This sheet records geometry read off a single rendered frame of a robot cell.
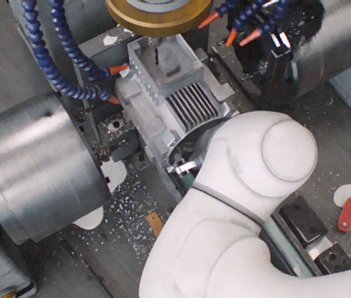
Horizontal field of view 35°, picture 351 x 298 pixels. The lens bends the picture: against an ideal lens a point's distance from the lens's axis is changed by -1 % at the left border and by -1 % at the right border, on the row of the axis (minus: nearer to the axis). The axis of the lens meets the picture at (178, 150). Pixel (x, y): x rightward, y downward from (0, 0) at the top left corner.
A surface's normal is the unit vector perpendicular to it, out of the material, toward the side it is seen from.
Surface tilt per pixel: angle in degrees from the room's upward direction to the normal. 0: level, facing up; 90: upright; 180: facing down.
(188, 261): 28
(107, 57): 90
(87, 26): 90
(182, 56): 0
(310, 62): 62
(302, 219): 0
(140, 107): 0
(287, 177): 36
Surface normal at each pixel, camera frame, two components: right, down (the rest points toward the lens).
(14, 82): 0.00, -0.44
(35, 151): 0.15, -0.20
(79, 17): 0.52, 0.76
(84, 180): 0.42, 0.37
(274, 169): 0.18, 0.04
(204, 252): -0.44, -0.43
